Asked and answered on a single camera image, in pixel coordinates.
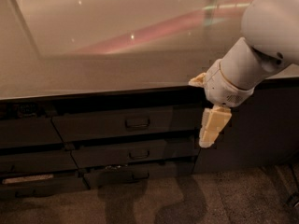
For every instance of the dark drawer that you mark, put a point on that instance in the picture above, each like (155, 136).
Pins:
(37, 162)
(150, 150)
(27, 132)
(106, 124)
(40, 185)
(134, 173)

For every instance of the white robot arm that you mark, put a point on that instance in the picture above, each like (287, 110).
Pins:
(268, 45)

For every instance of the dark right cabinet door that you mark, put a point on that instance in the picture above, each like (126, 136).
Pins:
(263, 131)

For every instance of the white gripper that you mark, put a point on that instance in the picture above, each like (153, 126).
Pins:
(223, 88)

